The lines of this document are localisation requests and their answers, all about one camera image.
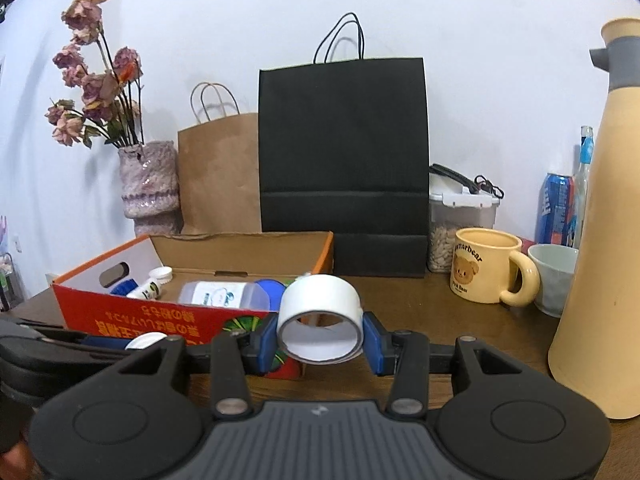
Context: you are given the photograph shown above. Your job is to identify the black cable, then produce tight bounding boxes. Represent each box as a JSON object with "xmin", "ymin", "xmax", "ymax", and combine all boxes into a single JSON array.
[{"xmin": 472, "ymin": 175, "xmax": 505, "ymax": 198}]

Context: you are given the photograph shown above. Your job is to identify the mottled pink vase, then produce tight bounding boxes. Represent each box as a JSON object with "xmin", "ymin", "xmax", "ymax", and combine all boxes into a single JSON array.
[{"xmin": 118, "ymin": 140, "xmax": 182, "ymax": 236}]

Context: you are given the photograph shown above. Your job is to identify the blue drink can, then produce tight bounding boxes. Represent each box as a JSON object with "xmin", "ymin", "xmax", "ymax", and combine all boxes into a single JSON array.
[{"xmin": 535, "ymin": 172, "xmax": 577, "ymax": 247}]

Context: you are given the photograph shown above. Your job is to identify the pale grey cup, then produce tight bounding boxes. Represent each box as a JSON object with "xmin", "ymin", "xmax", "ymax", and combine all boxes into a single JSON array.
[{"xmin": 527, "ymin": 244, "xmax": 580, "ymax": 319}]

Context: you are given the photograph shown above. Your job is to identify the dried pink flowers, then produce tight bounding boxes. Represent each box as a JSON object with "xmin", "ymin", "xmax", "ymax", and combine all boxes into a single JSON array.
[{"xmin": 45, "ymin": 0, "xmax": 146, "ymax": 150}]

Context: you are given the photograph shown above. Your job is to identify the clear plastic bottle white label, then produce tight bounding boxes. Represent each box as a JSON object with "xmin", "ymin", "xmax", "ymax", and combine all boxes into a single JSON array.
[{"xmin": 177, "ymin": 281, "xmax": 271, "ymax": 313}]

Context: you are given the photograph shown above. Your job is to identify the translucent blue round lid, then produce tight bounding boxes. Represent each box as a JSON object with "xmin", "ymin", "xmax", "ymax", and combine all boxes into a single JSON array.
[{"xmin": 256, "ymin": 277, "xmax": 287, "ymax": 313}]

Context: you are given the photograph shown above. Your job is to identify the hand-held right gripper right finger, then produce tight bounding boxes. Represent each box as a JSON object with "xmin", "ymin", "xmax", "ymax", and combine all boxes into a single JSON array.
[{"xmin": 362, "ymin": 311, "xmax": 527, "ymax": 419}]

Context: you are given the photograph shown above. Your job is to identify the white spray bottle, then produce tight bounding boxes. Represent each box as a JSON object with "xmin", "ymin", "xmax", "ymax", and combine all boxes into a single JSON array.
[{"xmin": 126, "ymin": 280, "xmax": 162, "ymax": 301}]

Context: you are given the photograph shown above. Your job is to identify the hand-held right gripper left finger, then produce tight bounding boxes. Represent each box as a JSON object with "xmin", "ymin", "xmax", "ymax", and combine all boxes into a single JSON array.
[{"xmin": 114, "ymin": 312, "xmax": 281, "ymax": 419}]

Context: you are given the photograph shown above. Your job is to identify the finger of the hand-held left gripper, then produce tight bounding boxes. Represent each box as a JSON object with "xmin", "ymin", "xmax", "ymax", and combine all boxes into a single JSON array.
[
  {"xmin": 51, "ymin": 337, "xmax": 132, "ymax": 362},
  {"xmin": 30, "ymin": 324, "xmax": 127, "ymax": 347}
]

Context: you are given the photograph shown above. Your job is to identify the black paper bag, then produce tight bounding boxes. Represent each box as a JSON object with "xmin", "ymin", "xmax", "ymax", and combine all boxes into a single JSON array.
[{"xmin": 258, "ymin": 12, "xmax": 431, "ymax": 278}]

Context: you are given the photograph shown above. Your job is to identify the white wire rack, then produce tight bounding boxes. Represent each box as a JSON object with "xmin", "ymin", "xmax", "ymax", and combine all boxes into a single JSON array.
[{"xmin": 0, "ymin": 252, "xmax": 26, "ymax": 311}]

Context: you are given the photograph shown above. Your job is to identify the yellow bear mug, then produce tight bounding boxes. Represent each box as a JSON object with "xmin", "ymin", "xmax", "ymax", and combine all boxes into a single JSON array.
[{"xmin": 449, "ymin": 227, "xmax": 542, "ymax": 307}]

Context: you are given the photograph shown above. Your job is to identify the white tape roll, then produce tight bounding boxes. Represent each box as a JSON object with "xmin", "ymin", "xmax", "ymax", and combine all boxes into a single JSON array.
[{"xmin": 276, "ymin": 275, "xmax": 365, "ymax": 366}]

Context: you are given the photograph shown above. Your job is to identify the red cardboard box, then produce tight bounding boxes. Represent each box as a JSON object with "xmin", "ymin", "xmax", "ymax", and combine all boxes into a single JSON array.
[{"xmin": 51, "ymin": 231, "xmax": 335, "ymax": 378}]

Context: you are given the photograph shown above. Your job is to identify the brown paper bag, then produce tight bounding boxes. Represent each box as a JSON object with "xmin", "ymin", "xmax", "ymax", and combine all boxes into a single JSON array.
[{"xmin": 177, "ymin": 81, "xmax": 262, "ymax": 236}]

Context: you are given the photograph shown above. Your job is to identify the cream thermos jug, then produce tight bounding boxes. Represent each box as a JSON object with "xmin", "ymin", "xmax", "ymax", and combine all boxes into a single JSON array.
[{"xmin": 548, "ymin": 17, "xmax": 640, "ymax": 421}]

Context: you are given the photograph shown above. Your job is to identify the clear food container with seeds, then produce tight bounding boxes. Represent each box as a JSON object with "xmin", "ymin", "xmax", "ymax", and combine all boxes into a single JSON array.
[{"xmin": 427, "ymin": 163, "xmax": 502, "ymax": 274}]

